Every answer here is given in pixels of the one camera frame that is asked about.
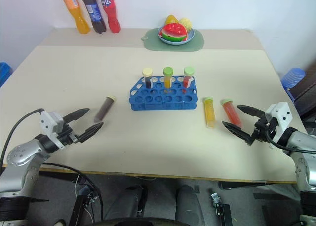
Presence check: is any black frame post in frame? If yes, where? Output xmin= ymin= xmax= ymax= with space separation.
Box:
xmin=69 ymin=193 xmax=92 ymax=226

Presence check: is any toy watermelon slice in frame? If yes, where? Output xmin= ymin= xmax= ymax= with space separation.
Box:
xmin=159 ymin=23 xmax=189 ymax=43

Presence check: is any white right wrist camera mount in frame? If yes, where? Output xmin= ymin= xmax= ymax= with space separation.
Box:
xmin=264 ymin=102 xmax=293 ymax=144

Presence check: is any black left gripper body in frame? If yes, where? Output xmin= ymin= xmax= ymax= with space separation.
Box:
xmin=58 ymin=123 xmax=82 ymax=146

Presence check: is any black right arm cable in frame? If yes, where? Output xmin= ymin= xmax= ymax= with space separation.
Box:
xmin=268 ymin=136 xmax=316 ymax=154

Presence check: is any red soda bottle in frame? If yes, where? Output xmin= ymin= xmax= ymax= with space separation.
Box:
xmin=98 ymin=0 xmax=122 ymax=34

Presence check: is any grey rounded shape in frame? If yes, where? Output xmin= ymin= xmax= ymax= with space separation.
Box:
xmin=175 ymin=184 xmax=206 ymax=226

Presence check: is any yellow tube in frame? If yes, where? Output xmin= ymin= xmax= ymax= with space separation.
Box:
xmin=202 ymin=96 xmax=218 ymax=130
xmin=162 ymin=66 xmax=174 ymax=89

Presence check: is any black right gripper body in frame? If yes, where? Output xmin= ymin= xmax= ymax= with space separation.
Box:
xmin=246 ymin=113 xmax=277 ymax=146

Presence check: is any blue test tube rack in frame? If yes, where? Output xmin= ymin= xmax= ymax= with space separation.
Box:
xmin=129 ymin=75 xmax=199 ymax=112

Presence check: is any yellow toy pepper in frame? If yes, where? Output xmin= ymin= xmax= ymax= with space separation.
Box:
xmin=164 ymin=14 xmax=179 ymax=26

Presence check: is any green silicone mat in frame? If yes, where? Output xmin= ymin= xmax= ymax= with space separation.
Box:
xmin=141 ymin=28 xmax=205 ymax=52

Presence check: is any black table frame bar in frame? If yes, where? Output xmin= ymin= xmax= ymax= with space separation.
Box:
xmin=218 ymin=181 xmax=297 ymax=190

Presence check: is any dark brown box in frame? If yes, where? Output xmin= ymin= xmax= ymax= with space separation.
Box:
xmin=287 ymin=60 xmax=316 ymax=118

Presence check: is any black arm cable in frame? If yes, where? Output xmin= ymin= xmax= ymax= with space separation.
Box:
xmin=0 ymin=108 xmax=45 ymax=168
xmin=268 ymin=136 xmax=316 ymax=154

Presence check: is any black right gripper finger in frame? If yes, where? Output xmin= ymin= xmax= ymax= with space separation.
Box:
xmin=222 ymin=121 xmax=254 ymax=145
xmin=237 ymin=105 xmax=266 ymax=119

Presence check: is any metal caster bracket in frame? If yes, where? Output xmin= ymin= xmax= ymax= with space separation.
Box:
xmin=210 ymin=192 xmax=232 ymax=226

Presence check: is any light blue plate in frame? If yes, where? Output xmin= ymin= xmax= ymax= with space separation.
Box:
xmin=157 ymin=28 xmax=196 ymax=46

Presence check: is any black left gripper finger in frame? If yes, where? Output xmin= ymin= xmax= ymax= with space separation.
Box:
xmin=78 ymin=122 xmax=104 ymax=143
xmin=63 ymin=108 xmax=90 ymax=125

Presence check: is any blue plastic crate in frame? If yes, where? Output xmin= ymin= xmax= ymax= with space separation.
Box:
xmin=0 ymin=61 xmax=13 ymax=89

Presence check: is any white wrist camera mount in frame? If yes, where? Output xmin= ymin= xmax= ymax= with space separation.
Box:
xmin=40 ymin=110 xmax=66 ymax=150
xmin=264 ymin=102 xmax=293 ymax=144

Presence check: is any stack of blue stools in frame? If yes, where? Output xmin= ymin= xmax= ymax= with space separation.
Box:
xmin=281 ymin=67 xmax=307 ymax=91

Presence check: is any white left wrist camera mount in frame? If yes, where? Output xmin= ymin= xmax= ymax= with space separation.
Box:
xmin=40 ymin=110 xmax=66 ymax=150

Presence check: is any dark cola bottle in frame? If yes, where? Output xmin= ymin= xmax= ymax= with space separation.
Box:
xmin=80 ymin=0 xmax=107 ymax=35

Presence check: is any orange soda bottle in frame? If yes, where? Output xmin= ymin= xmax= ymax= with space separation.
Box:
xmin=60 ymin=0 xmax=91 ymax=35

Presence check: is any pale yellow toy fruit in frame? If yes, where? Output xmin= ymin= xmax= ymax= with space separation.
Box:
xmin=178 ymin=17 xmax=194 ymax=31

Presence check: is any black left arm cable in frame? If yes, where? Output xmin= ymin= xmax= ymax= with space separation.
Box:
xmin=0 ymin=108 xmax=45 ymax=168

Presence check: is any black cable under table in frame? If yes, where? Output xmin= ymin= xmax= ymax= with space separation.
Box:
xmin=41 ymin=162 xmax=105 ymax=226

